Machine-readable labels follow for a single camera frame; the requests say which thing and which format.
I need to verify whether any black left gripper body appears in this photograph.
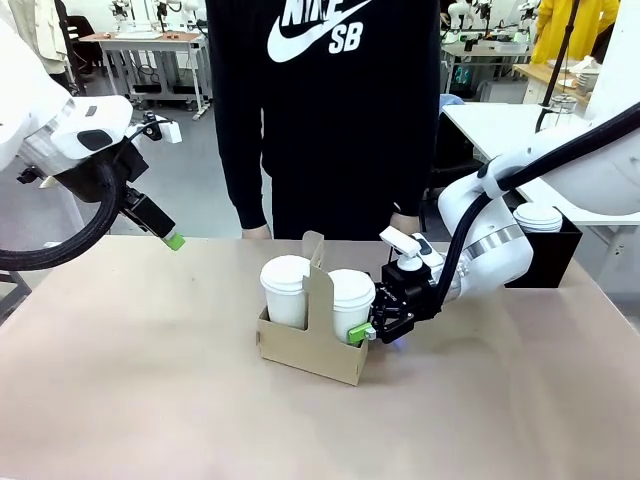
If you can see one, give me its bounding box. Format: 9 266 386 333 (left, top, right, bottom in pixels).
121 187 176 237

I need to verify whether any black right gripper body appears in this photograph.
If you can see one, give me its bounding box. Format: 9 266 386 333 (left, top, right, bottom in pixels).
378 258 436 322

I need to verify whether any white plastic cup lid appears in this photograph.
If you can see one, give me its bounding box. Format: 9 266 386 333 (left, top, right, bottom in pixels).
327 269 376 307
259 255 313 294

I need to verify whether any white paper cup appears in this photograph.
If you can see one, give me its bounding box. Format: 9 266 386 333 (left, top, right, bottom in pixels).
264 287 307 331
329 297 374 346

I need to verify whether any brown cardboard cup carrier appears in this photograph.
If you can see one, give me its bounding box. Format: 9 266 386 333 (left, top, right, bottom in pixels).
255 229 371 387

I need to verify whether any person's right forearm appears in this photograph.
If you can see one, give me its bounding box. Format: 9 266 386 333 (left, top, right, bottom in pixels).
218 144 274 234

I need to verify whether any person's left forearm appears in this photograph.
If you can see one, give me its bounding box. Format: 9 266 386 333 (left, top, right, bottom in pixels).
389 134 437 219

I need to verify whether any person's left hand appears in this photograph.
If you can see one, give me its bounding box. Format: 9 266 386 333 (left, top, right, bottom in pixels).
389 213 420 233

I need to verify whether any person's right hand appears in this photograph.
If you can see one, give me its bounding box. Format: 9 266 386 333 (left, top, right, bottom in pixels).
240 223 275 241

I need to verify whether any stack of white lids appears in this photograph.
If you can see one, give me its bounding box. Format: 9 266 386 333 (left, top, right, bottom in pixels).
513 201 564 234

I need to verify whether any black lid box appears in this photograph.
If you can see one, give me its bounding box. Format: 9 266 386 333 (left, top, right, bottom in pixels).
502 202 584 290

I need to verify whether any grey background workbench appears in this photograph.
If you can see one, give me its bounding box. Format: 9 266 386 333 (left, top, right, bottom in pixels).
78 30 214 121

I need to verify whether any black stand pole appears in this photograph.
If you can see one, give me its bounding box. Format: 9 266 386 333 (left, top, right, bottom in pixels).
53 0 90 97

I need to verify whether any white side table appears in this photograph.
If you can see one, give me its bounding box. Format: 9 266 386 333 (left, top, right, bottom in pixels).
438 101 640 227

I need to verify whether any person in black hoodie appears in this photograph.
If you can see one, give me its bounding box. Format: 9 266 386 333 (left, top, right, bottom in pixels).
204 0 442 242

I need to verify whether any person in white coat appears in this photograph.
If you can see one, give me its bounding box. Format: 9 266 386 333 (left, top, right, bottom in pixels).
9 0 70 76

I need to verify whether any wooden background table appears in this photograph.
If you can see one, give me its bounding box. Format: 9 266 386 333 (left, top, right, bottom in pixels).
512 62 592 107

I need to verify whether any background lab bench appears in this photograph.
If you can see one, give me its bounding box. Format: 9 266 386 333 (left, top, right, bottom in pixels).
440 27 534 104

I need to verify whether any stack of white bowls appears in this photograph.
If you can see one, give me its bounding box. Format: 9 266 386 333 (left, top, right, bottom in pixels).
573 56 600 97

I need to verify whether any black tripod pole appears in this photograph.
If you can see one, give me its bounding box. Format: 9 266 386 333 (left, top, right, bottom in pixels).
541 0 582 107

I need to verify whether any person in yellow coat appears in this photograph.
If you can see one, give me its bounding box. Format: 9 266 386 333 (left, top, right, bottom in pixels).
529 0 621 66

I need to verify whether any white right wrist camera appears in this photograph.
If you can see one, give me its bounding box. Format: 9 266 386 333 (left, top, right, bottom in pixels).
378 225 447 272

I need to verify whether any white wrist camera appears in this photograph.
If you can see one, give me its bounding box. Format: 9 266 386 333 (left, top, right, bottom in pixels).
142 111 183 147
378 225 447 272

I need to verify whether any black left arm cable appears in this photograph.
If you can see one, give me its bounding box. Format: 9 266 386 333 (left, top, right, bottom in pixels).
0 158 122 272

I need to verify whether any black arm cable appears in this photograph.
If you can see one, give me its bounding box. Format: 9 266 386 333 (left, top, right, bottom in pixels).
428 101 640 322
0 158 122 272

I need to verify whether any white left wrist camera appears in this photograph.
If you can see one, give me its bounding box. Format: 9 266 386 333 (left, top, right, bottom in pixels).
142 111 183 147

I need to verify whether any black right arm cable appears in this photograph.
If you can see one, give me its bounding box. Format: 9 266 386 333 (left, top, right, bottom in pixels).
428 101 640 322

